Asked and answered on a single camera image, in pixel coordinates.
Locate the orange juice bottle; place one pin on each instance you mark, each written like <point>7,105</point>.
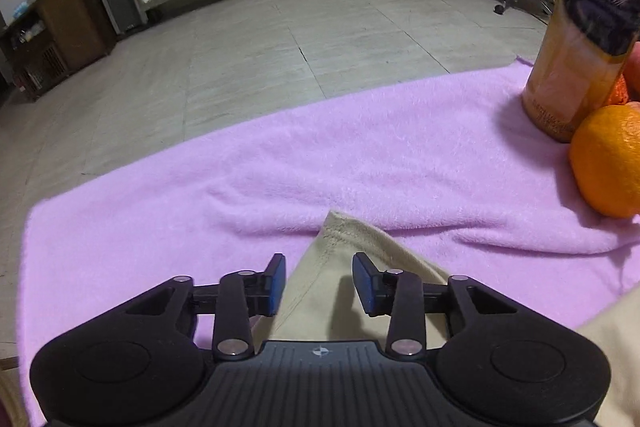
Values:
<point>565,72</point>

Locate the wooden cabinet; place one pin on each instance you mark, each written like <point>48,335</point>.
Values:
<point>75,27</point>

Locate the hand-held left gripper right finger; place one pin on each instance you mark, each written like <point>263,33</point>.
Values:
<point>365,287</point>

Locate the beige shirt with grey trim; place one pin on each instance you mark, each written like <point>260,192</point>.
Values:
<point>320,267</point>

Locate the orange mesh fruit bag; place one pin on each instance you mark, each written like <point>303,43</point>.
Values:
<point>620,94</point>

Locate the large bumpy orange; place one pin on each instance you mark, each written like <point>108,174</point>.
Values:
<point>610,162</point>

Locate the purple fleece blanket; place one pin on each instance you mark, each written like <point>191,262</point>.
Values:
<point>250,167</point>

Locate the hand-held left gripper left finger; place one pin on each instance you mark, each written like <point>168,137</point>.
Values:
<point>276,287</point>

